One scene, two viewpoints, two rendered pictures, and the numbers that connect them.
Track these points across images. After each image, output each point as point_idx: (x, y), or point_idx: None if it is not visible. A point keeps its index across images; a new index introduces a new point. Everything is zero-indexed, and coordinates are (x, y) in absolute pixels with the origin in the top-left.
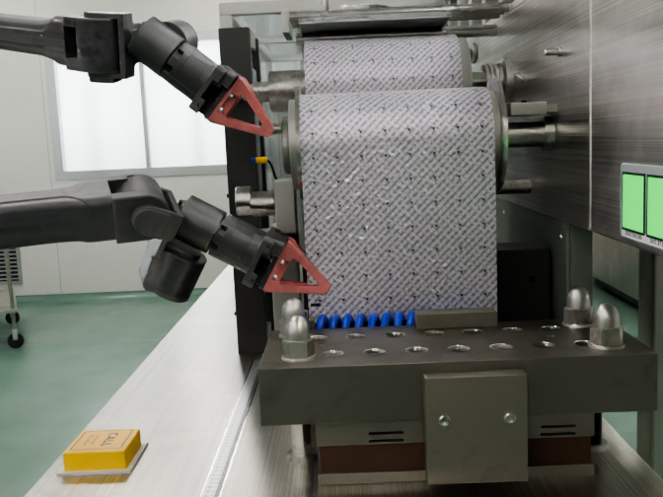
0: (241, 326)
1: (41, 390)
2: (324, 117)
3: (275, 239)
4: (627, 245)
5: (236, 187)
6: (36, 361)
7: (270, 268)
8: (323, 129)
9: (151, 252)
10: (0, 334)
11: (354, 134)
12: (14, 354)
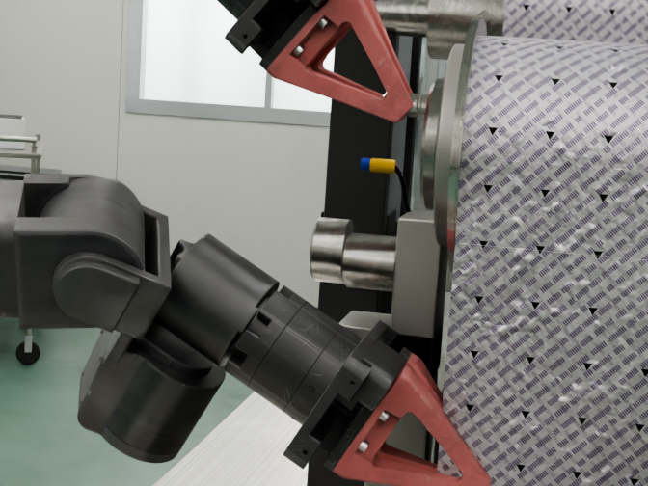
0: (315, 478)
1: (47, 442)
2: (526, 95)
3: (372, 366)
4: None
5: (317, 221)
6: (52, 391)
7: (355, 427)
8: (520, 123)
9: (102, 350)
10: (10, 338)
11: (593, 144)
12: (21, 374)
